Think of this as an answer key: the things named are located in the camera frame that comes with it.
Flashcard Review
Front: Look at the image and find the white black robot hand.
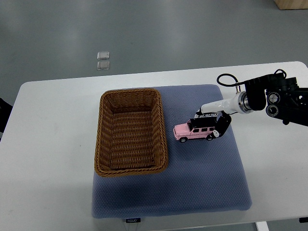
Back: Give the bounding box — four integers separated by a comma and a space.
194, 91, 252, 141

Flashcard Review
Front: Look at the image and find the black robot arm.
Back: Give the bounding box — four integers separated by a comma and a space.
217, 69, 308, 126

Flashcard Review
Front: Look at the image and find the white table leg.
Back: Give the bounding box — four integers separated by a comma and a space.
255, 221, 269, 231

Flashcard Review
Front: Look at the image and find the black object at left edge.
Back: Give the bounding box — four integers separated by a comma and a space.
0, 98, 13, 133

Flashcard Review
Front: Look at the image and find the upper silver floor plate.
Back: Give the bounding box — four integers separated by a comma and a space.
97, 51, 110, 60

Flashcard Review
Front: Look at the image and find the pink toy car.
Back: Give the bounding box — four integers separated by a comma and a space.
173, 117, 217, 143

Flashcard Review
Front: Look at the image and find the brown wicker basket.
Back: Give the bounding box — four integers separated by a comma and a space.
94, 88, 168, 177

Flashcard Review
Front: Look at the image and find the blue-grey padded mat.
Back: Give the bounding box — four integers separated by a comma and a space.
92, 85, 252, 218

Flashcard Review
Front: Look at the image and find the wooden box corner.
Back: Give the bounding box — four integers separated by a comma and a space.
274, 0, 308, 10

